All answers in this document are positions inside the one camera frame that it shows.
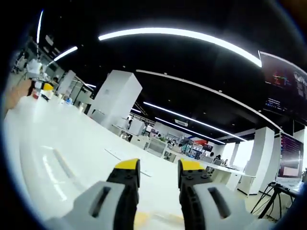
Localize long white ceiling rail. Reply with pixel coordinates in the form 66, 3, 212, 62
135, 69, 283, 132

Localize narrow white pillar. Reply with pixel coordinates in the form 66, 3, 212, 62
57, 70, 76, 96

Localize white ceiling light strip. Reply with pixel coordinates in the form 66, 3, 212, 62
54, 46, 79, 62
36, 9, 45, 44
155, 117, 226, 145
143, 102, 248, 142
98, 27, 262, 68

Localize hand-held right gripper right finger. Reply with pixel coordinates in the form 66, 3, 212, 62
177, 158, 267, 230

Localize white office desk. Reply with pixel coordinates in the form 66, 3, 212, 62
203, 162, 257, 192

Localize black tripod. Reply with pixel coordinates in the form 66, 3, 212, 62
250, 182, 300, 220

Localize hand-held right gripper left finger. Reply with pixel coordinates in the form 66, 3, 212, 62
47, 158, 141, 230

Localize large white pillar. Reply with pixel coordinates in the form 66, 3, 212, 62
87, 69, 143, 135

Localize computer monitor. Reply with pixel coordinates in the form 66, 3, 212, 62
275, 131, 305, 185

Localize yellow and white container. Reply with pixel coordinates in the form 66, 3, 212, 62
39, 82, 55, 101

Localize large dark wall display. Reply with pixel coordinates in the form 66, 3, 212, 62
259, 50, 307, 123

